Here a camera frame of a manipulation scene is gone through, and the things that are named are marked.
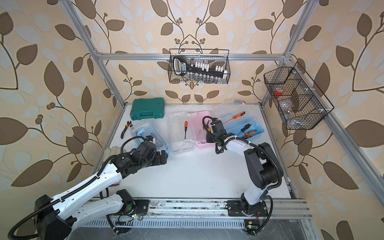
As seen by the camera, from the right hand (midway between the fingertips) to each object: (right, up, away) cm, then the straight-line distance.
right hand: (210, 136), depth 96 cm
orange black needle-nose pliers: (+27, +2, +6) cm, 27 cm away
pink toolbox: (-7, +1, +6) cm, 9 cm away
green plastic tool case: (-48, +20, +21) cm, 56 cm away
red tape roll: (+36, +26, -16) cm, 47 cm away
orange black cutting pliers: (-59, +8, +12) cm, 61 cm away
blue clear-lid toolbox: (-44, +4, -5) cm, 44 cm away
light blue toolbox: (+20, +10, +6) cm, 23 cm away
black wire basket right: (+43, +18, -23) cm, 52 cm away
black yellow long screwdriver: (+26, +6, +8) cm, 28 cm away
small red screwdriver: (-16, +7, -3) cm, 17 cm away
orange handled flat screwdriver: (+18, +13, +5) cm, 23 cm away
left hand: (-28, -8, -17) cm, 34 cm away
